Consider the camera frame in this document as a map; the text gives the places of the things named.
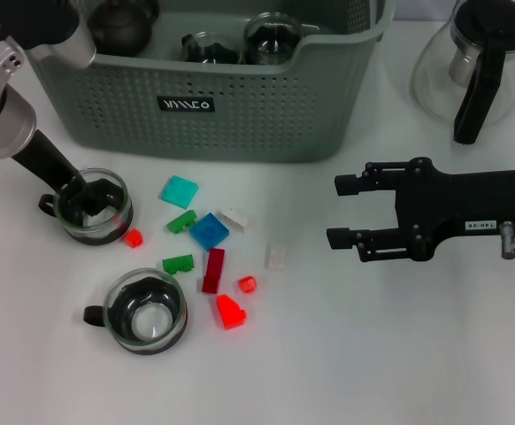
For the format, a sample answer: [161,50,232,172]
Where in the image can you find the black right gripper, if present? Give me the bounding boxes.
[327,155,515,264]

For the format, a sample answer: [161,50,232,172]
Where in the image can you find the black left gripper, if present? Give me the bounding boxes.
[12,130,122,214]

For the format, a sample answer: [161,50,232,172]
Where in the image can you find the glass jar with bricks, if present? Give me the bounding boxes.
[38,166,134,247]

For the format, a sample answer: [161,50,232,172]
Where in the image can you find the small red building brick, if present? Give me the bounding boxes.
[237,274,258,295]
[122,228,146,251]

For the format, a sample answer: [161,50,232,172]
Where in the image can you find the glass teacup black holder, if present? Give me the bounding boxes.
[83,267,191,355]
[243,12,320,66]
[181,30,246,66]

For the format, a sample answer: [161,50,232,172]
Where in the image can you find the grey perforated storage bin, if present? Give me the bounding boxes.
[0,0,396,164]

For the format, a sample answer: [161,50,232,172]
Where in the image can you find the cyan square building brick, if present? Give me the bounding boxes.
[158,174,200,210]

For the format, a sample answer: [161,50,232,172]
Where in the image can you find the green building brick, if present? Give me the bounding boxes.
[165,209,198,235]
[161,254,196,276]

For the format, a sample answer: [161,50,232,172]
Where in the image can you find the white building brick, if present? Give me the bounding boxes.
[219,207,250,230]
[265,241,288,271]

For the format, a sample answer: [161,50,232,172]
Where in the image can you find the blue square building brick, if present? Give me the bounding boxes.
[188,212,231,252]

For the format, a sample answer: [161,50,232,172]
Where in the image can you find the dark red long brick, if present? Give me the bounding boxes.
[201,247,227,295]

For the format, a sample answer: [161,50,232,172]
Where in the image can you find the dark clay teapot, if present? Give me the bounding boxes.
[89,0,161,57]

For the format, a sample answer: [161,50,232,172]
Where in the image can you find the orange-red sloped brick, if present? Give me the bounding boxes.
[215,293,248,331]

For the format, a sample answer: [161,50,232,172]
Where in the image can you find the glass pitcher black handle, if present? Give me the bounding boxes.
[410,0,515,145]

